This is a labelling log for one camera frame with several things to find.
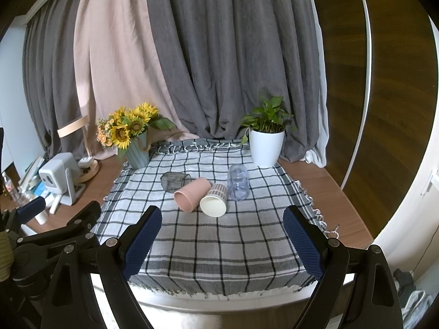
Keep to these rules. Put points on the dark transparent cup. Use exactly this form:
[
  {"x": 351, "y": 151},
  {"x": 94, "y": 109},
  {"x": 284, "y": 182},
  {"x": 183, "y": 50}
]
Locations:
[{"x": 171, "y": 181}]

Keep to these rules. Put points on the teal ribbed vase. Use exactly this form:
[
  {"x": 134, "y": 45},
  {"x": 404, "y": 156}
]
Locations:
[{"x": 139, "y": 155}]

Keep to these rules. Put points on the clear plastic cup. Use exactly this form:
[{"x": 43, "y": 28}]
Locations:
[{"x": 238, "y": 185}]

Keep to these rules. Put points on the checked grey white tablecloth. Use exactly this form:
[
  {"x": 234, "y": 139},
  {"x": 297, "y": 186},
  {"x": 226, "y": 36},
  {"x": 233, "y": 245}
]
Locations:
[{"x": 223, "y": 243}]

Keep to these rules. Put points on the pink curtain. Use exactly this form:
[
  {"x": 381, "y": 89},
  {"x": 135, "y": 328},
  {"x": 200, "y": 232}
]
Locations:
[{"x": 116, "y": 58}]

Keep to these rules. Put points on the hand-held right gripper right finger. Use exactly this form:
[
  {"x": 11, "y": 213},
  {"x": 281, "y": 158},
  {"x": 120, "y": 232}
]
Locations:
[{"x": 304, "y": 246}]

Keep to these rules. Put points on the green leafy plant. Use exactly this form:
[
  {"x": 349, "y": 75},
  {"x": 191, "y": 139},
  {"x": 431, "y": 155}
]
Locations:
[{"x": 267, "y": 116}]

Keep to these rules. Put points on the pink curtain tieback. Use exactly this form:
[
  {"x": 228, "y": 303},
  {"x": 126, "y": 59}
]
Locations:
[{"x": 72, "y": 127}]

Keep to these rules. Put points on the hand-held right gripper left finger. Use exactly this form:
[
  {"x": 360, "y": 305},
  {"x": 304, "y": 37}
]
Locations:
[{"x": 144, "y": 243}]

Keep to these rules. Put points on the grey curtain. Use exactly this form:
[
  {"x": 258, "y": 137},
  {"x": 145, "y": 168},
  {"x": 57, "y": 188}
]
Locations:
[
  {"x": 233, "y": 58},
  {"x": 51, "y": 75}
]

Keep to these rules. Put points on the sunflower bouquet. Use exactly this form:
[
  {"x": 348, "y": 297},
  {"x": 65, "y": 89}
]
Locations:
[{"x": 121, "y": 133}]

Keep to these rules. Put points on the row of books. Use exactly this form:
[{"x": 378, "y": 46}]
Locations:
[{"x": 32, "y": 178}]

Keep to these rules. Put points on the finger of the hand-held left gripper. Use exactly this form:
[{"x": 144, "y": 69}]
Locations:
[
  {"x": 32, "y": 207},
  {"x": 82, "y": 217}
]

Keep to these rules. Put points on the white projector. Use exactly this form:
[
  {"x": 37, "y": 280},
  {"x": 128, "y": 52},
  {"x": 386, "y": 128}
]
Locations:
[{"x": 58, "y": 172}]

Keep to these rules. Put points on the white patterned paper cup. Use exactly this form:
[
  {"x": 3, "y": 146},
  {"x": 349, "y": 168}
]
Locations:
[{"x": 213, "y": 206}]

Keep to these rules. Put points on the pink cup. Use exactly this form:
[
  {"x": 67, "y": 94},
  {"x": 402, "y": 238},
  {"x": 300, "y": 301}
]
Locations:
[{"x": 192, "y": 193}]

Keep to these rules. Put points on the round wooden tray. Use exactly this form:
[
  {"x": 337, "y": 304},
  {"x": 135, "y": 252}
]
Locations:
[{"x": 90, "y": 173}]

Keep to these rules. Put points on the pile of clothes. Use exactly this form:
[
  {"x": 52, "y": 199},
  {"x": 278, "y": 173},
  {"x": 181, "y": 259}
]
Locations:
[{"x": 410, "y": 293}]

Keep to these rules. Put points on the clear water bottle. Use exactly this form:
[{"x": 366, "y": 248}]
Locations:
[{"x": 10, "y": 189}]

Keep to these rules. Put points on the white plant pot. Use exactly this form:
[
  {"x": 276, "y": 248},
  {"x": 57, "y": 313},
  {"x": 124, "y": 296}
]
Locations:
[{"x": 264, "y": 148}]

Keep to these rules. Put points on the white sheer curtain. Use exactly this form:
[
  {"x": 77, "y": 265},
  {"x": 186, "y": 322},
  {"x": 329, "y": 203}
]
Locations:
[{"x": 318, "y": 116}]

